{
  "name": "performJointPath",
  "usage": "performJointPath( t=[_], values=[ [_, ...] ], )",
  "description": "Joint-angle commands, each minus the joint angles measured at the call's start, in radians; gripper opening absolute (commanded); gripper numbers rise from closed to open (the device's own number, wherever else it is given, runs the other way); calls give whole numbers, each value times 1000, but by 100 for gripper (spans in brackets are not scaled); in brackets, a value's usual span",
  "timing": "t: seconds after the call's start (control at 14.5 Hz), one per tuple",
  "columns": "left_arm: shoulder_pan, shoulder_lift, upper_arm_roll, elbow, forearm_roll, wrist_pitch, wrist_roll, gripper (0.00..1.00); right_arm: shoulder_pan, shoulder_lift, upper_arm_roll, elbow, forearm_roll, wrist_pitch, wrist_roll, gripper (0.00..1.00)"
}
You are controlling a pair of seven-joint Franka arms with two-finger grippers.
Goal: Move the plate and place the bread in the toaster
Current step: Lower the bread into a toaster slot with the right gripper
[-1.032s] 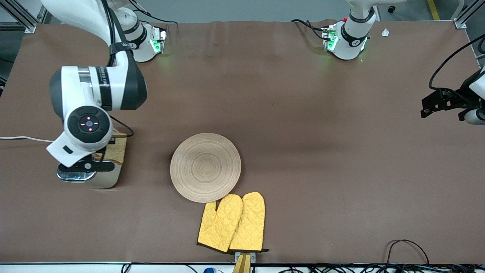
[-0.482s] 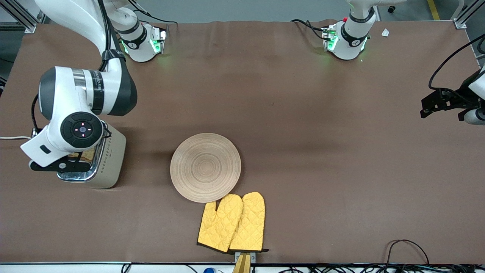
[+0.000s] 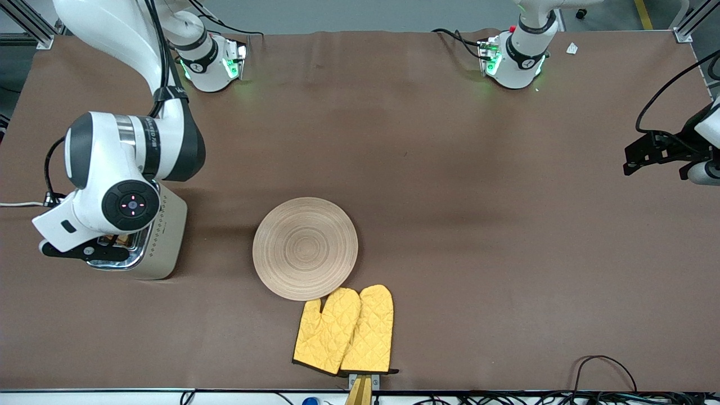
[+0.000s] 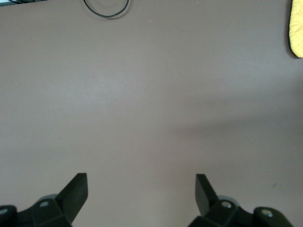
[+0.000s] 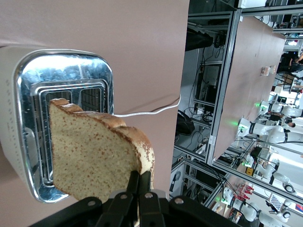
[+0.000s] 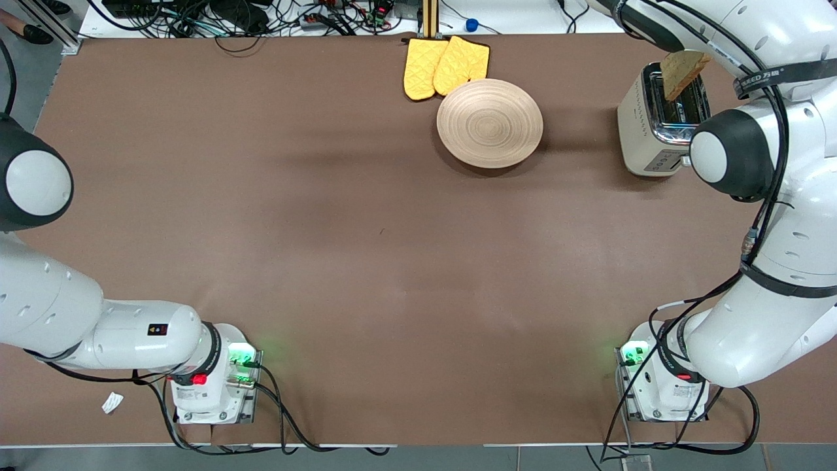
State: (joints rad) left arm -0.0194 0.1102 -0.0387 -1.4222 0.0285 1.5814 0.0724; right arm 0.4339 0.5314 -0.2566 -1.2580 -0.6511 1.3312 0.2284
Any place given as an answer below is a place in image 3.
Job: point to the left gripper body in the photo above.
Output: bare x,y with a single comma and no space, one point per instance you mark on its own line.
682,143

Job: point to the round wooden plate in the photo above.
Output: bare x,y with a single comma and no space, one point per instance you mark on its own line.
304,247

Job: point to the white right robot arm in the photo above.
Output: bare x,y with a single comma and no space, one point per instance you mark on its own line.
107,152

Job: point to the silver two-slot toaster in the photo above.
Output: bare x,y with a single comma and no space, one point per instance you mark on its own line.
166,247

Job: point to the white paper scrap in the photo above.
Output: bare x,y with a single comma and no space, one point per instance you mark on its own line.
572,49

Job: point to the black caster wheel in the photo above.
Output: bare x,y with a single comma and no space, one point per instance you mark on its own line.
581,13

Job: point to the brown table cover sheet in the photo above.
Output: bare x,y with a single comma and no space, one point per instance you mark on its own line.
450,169

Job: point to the aluminium frame profile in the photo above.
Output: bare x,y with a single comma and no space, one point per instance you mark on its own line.
45,40
683,35

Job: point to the small metal bracket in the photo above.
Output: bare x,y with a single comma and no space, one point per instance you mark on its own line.
376,382

